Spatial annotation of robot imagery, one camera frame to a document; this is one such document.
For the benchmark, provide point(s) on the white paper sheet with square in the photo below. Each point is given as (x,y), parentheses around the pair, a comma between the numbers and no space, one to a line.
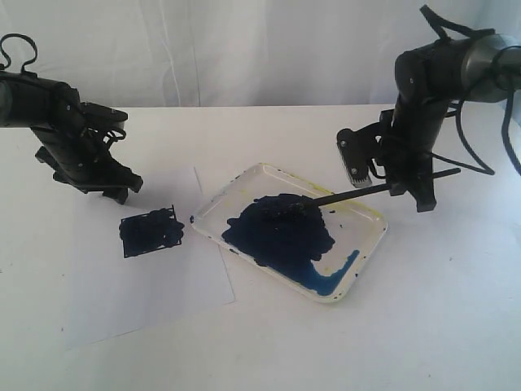
(140,264)

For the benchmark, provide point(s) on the black paintbrush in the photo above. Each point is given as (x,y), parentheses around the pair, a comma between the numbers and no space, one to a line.
(284,209)

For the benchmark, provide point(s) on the white backdrop curtain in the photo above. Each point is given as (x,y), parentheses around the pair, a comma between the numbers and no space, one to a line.
(217,53)

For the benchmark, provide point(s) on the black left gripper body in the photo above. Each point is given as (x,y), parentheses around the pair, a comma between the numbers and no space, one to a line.
(78,157)

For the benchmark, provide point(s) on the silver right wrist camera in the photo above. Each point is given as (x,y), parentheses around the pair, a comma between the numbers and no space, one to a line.
(359,151)

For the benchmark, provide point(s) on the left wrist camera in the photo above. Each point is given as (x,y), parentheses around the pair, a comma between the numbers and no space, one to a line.
(107,123)

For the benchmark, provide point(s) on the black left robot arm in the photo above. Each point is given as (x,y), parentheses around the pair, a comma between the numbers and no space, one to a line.
(27,99)

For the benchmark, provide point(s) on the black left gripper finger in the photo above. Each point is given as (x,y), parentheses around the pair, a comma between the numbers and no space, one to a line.
(128,179)
(118,194)

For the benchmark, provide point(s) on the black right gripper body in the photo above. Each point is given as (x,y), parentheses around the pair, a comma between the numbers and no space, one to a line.
(407,146)

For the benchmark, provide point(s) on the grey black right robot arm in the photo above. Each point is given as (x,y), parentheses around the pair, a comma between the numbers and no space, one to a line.
(429,79)

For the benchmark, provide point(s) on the white paint tray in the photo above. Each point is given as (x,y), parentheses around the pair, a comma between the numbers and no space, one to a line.
(355,228)

